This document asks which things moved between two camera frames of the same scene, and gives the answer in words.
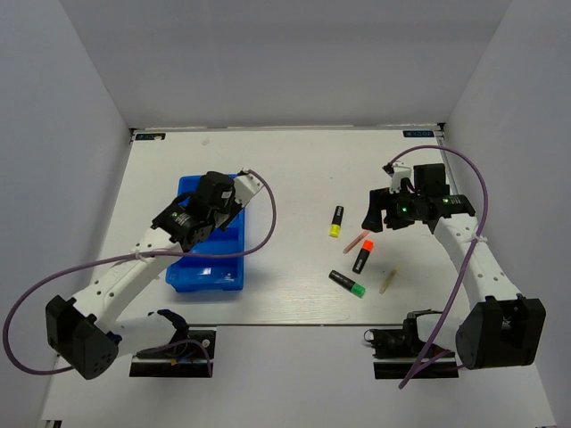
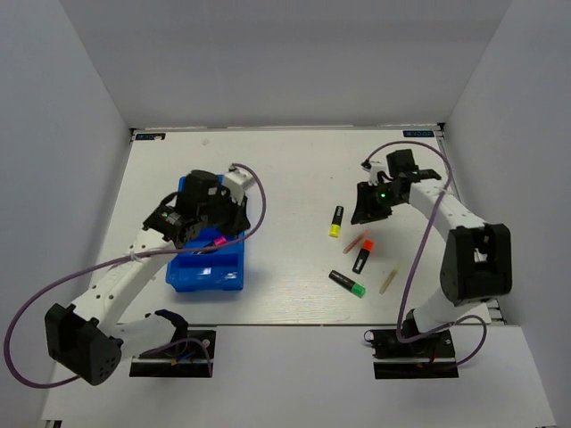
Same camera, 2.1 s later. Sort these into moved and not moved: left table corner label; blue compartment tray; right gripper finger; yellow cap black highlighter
Moved: right gripper finger
Not moved: left table corner label; blue compartment tray; yellow cap black highlighter
